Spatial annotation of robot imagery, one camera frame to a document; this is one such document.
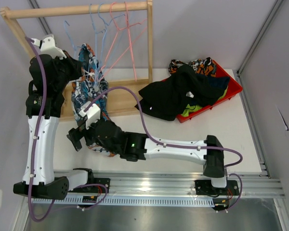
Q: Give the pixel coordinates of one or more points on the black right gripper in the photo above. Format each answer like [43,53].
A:
[75,135]

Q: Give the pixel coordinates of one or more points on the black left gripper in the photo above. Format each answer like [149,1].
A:
[75,65]

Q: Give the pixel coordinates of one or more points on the teal patterned shorts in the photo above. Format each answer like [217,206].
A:
[82,92]

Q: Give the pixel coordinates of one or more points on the blue hanger holding green shorts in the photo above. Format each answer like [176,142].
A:
[104,59]

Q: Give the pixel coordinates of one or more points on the black shorts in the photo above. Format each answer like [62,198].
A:
[169,98]

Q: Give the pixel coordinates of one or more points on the lime green shorts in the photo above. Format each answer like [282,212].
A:
[194,108]

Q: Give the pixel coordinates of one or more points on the orange camouflage shorts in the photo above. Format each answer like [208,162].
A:
[207,66]

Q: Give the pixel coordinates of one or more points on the navy blue shorts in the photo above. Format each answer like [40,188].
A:
[219,82]

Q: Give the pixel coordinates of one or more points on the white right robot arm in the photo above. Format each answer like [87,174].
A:
[133,147]

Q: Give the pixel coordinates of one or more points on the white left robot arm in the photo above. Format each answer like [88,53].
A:
[50,77]

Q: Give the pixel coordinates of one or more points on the wooden clothes rack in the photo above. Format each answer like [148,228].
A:
[120,103]

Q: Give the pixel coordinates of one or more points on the red plastic tray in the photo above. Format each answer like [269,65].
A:
[233,89]

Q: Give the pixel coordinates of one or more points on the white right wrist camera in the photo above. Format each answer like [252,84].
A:
[89,113]

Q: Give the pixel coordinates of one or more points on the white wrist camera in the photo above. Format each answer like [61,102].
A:
[47,45]
[89,113]

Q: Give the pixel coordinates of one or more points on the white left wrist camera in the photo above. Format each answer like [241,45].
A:
[47,45]

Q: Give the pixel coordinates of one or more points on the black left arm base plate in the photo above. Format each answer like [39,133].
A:
[93,185]

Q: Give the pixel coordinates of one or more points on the aluminium mounting rail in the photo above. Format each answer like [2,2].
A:
[183,185]

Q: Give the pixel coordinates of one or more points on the slotted white cable duct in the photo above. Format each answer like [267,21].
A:
[138,201]

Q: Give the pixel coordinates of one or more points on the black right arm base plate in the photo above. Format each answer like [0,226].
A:
[204,187]

